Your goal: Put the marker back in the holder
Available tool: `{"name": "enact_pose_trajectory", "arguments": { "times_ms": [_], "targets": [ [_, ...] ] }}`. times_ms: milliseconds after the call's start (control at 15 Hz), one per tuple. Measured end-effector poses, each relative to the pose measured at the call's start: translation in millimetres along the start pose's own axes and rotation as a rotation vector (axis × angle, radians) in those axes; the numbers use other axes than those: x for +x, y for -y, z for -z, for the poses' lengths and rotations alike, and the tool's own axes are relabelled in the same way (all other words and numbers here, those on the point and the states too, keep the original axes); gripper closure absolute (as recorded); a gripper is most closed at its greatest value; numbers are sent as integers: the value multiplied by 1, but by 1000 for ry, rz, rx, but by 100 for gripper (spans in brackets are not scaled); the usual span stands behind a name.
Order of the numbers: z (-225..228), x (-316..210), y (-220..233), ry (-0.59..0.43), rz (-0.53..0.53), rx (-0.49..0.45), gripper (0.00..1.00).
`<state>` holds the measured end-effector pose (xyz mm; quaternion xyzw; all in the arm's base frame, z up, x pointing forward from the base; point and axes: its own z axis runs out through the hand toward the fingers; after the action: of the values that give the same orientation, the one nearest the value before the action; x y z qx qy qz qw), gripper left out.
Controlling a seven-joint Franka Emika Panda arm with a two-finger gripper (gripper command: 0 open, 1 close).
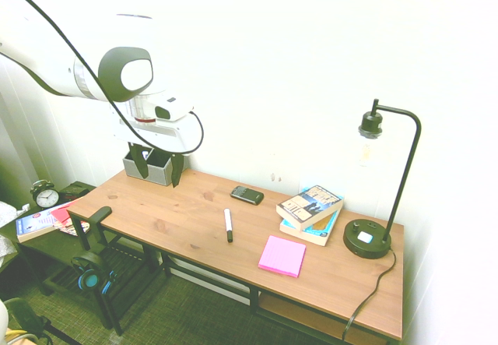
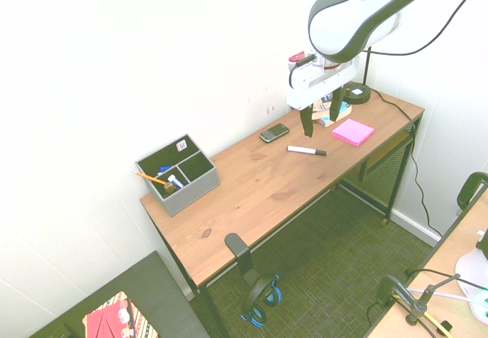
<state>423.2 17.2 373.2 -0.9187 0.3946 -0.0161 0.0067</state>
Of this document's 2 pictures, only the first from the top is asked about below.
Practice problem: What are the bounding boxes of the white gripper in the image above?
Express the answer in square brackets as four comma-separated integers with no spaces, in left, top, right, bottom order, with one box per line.
[110,109,205,188]

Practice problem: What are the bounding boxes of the white marker black cap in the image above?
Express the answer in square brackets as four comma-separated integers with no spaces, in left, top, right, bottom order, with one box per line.
[223,207,235,244]

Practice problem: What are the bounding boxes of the grey fabric desk organizer holder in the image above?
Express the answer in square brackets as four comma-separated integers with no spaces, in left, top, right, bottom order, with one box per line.
[122,146,175,188]

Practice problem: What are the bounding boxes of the black headphone hanger hook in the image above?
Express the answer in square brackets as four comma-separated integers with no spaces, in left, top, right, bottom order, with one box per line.
[79,206,114,253]

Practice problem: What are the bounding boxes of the small black box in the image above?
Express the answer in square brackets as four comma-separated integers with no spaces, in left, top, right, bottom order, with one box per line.
[58,186,91,202]

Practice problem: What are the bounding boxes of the black keypad mobile phone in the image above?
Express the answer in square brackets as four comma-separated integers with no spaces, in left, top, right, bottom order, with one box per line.
[229,185,265,206]

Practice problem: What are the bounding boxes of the red patterned booklet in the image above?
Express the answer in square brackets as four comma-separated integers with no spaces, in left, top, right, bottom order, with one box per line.
[49,199,92,238]

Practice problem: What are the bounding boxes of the black twin bell alarm clock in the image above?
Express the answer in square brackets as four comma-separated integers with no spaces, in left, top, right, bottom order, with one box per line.
[30,179,61,209]

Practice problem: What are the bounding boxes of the black blue headphones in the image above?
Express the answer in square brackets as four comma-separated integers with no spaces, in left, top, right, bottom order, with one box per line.
[70,251,118,296]

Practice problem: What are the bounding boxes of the white blue softcover book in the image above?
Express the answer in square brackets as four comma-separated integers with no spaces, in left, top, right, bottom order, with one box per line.
[15,204,60,244]

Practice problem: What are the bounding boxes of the dark side table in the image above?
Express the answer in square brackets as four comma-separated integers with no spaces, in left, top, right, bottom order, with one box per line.
[0,181,164,336]

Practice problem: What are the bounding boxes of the pink sticky note pad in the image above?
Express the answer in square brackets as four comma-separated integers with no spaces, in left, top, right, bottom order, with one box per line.
[257,234,307,279]

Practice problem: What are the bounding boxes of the paperback book photo cover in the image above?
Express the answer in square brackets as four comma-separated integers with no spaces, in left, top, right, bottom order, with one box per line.
[275,184,345,231]

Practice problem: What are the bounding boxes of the white crumpled cloth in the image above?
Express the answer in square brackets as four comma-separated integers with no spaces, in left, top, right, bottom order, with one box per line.
[0,199,29,262]

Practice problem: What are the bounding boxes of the light blue paperback book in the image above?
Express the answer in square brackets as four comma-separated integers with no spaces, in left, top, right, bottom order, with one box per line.
[279,195,345,248]

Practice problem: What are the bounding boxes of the black desk lamp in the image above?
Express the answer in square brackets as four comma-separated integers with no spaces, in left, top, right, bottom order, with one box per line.
[342,97,423,260]

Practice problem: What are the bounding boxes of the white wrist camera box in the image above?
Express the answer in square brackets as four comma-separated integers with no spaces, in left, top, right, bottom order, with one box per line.
[154,97,195,122]

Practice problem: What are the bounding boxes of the wooden desk with black frame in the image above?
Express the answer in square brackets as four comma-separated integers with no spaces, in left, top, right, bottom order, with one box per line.
[67,207,404,345]

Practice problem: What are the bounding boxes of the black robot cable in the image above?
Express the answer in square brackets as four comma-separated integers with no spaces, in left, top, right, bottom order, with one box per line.
[0,0,205,156]

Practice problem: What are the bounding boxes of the black lamp power cable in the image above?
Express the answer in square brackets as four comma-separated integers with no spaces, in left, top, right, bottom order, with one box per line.
[341,246,398,342]

